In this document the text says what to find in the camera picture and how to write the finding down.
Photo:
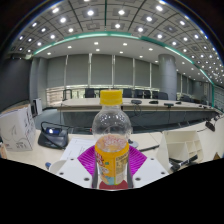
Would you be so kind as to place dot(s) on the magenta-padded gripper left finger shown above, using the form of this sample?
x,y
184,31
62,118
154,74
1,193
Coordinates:
x,y
86,159

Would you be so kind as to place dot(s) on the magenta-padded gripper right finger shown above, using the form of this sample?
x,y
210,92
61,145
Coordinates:
x,y
137,159

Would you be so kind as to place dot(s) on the yellow-capped clear drink bottle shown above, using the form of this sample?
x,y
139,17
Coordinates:
x,y
111,163

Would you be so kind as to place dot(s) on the white paper sheet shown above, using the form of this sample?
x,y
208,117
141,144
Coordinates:
x,y
78,146

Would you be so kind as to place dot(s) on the long curved conference desk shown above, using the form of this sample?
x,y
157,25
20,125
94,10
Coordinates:
x,y
150,116

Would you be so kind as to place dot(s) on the row of black office chairs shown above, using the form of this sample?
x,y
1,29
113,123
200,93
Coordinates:
x,y
89,92

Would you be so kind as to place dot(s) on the white cardboard box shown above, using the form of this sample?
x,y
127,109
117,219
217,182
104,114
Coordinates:
x,y
16,128

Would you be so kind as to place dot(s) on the black gooseneck table microphone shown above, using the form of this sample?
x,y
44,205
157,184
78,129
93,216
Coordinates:
x,y
210,126

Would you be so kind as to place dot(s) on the group of round ceiling lights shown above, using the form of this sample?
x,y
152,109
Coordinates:
x,y
90,12

